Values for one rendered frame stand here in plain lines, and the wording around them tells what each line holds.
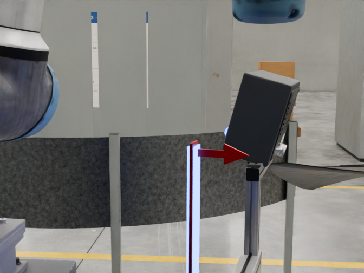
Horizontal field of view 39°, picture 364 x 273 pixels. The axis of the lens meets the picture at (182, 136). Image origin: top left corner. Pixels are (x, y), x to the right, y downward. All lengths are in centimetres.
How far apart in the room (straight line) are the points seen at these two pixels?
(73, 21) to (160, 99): 147
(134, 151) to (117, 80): 443
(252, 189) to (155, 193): 120
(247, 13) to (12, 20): 30
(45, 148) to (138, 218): 51
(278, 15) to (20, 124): 36
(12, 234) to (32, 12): 28
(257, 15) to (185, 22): 600
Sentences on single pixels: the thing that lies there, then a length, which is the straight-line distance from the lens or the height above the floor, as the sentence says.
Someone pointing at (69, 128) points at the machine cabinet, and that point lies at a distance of 683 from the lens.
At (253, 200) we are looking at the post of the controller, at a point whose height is 98.
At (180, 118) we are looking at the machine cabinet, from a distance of 655.
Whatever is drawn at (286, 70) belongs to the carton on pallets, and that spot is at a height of 109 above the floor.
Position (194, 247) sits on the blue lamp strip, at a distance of 60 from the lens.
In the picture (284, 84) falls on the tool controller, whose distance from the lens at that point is 113.
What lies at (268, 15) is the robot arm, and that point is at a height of 133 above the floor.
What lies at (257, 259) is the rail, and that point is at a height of 86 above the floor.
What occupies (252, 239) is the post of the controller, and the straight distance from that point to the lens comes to 115.
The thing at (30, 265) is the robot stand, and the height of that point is 100.
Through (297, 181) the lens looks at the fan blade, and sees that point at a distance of 64.
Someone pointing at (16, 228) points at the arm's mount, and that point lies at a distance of 70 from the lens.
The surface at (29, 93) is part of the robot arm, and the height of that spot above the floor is 124.
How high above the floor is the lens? 129
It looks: 9 degrees down
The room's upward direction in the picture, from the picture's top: straight up
